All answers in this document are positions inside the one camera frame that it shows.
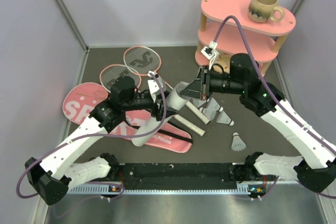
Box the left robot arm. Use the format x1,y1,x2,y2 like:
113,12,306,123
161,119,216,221
25,74,177,206

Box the shuttlecock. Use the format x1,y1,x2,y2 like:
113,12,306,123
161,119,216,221
216,111,234,126
199,98,224,112
202,108,217,121

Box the pink badminton racket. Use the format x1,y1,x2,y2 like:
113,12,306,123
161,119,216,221
99,64,205,136
123,46,210,124

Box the pink racket bag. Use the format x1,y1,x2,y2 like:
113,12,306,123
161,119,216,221
62,82,193,153

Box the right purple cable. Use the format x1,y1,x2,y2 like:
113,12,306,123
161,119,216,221
214,15,336,200

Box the decorated round plate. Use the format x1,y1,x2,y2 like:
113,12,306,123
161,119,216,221
215,52,232,73

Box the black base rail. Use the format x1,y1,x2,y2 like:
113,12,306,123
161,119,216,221
70,162,279,196

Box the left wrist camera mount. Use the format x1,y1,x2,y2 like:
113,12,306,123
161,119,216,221
148,71,166,101

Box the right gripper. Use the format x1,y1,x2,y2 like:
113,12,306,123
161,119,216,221
178,65,245,101

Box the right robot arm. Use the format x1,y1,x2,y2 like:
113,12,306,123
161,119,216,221
181,53,335,193

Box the upper pink badminton racket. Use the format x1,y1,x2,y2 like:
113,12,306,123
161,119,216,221
123,46,210,124

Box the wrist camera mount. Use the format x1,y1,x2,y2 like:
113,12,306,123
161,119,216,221
201,41,219,69
148,71,166,101

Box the white shuttlecock tube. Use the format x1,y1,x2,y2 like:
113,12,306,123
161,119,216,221
131,81,190,147

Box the shuttlecock front alone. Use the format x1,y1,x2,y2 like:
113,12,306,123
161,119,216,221
231,132,246,152

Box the lower pink badminton racket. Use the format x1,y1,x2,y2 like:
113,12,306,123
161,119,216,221
99,64,205,136

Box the beige ceramic mug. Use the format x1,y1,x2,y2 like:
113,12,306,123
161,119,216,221
248,0,285,23

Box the purple cable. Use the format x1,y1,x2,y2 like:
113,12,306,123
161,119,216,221
214,15,336,200
16,73,167,198

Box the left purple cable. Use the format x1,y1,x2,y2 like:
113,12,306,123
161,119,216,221
16,73,167,198

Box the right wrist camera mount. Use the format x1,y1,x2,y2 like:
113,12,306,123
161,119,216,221
201,41,219,69

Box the pink three-tier shelf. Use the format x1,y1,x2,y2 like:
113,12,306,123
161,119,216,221
195,0,296,75

